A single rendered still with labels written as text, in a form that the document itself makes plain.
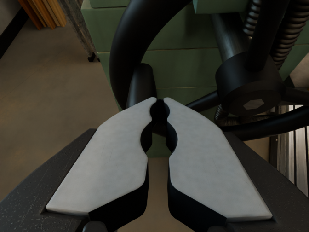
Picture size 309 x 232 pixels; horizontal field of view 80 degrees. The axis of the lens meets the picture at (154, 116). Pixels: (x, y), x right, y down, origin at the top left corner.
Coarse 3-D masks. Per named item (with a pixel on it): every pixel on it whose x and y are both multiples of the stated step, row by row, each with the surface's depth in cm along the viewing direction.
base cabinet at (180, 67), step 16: (192, 48) 38; (208, 48) 38; (304, 48) 38; (160, 64) 41; (176, 64) 41; (192, 64) 41; (208, 64) 41; (288, 64) 41; (160, 80) 45; (176, 80) 45; (192, 80) 46; (208, 80) 46; (160, 96) 51; (176, 96) 51; (192, 96) 51; (208, 112) 59; (160, 144) 82
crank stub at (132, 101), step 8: (144, 64) 15; (136, 72) 15; (144, 72) 15; (152, 72) 16; (136, 80) 14; (144, 80) 14; (152, 80) 15; (136, 88) 14; (144, 88) 14; (152, 88) 14; (128, 96) 14; (136, 96) 13; (144, 96) 13; (152, 96) 14; (128, 104) 14; (152, 128) 13
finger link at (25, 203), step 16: (80, 144) 7; (48, 160) 7; (64, 160) 7; (32, 176) 6; (48, 176) 6; (64, 176) 6; (16, 192) 6; (32, 192) 6; (48, 192) 6; (0, 208) 5; (16, 208) 5; (32, 208) 5; (0, 224) 5; (16, 224) 5; (32, 224) 5; (48, 224) 5; (64, 224) 5; (80, 224) 5
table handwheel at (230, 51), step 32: (160, 0) 11; (192, 0) 12; (288, 0) 12; (128, 32) 13; (224, 32) 23; (256, 32) 14; (128, 64) 15; (224, 64) 19; (256, 64) 16; (224, 96) 19; (256, 96) 18; (288, 96) 21; (160, 128) 26; (224, 128) 30; (256, 128) 29; (288, 128) 27
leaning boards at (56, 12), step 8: (24, 0) 141; (32, 0) 141; (40, 0) 142; (48, 0) 140; (56, 0) 147; (24, 8) 142; (32, 8) 147; (40, 8) 142; (48, 8) 147; (56, 8) 147; (32, 16) 149; (40, 16) 153; (48, 16) 151; (56, 16) 151; (64, 16) 165; (40, 24) 158; (48, 24) 158; (56, 24) 161; (64, 24) 159
